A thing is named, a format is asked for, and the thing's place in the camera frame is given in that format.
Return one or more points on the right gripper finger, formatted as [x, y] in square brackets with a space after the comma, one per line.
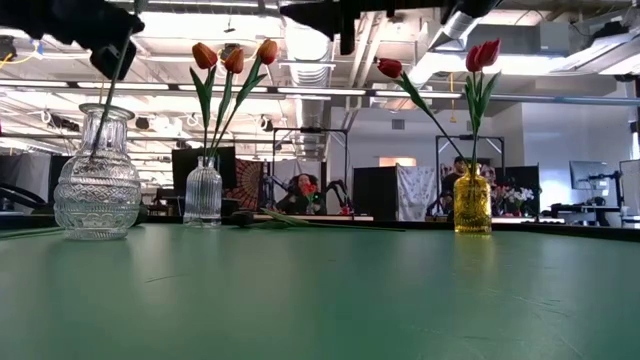
[320, 17]

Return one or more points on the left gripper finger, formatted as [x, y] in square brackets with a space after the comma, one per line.
[112, 62]

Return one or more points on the red tulip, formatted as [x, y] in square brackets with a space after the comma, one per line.
[489, 52]
[472, 59]
[390, 67]

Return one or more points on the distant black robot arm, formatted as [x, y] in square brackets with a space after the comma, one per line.
[342, 187]
[272, 185]

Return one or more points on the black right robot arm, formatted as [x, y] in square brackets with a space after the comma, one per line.
[475, 6]

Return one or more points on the clear round patterned vase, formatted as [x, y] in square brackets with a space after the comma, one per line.
[97, 195]

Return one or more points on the distant red flowers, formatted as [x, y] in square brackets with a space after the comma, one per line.
[310, 190]

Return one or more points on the clear ribbed glass vase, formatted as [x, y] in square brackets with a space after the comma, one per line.
[202, 200]

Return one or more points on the yellow glass vase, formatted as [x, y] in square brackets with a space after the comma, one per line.
[472, 205]

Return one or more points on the black ceiling spotlight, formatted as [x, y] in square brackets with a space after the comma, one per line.
[6, 47]

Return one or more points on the long ceiling light bar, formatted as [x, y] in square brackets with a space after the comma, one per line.
[320, 91]

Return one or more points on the grey curtain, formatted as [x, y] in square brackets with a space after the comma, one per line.
[25, 175]

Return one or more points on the black partition panel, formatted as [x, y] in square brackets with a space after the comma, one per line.
[375, 195]

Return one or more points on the white patterned cloth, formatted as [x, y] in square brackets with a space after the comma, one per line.
[415, 192]

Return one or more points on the person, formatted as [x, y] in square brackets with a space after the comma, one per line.
[450, 182]
[295, 200]

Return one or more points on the red mandala tapestry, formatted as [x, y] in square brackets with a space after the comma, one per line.
[247, 182]

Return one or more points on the grey ventilation unit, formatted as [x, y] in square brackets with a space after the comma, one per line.
[535, 40]

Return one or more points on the distant wooden table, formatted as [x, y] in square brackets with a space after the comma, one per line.
[325, 218]

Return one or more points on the white flower bouquet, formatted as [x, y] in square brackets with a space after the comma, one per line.
[520, 194]

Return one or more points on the green table mat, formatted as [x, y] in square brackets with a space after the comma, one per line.
[350, 300]

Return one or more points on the silver ceiling duct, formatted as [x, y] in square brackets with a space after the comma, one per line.
[306, 50]
[460, 27]

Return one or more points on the black metal rack frame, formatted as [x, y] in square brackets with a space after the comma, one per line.
[310, 130]
[450, 136]

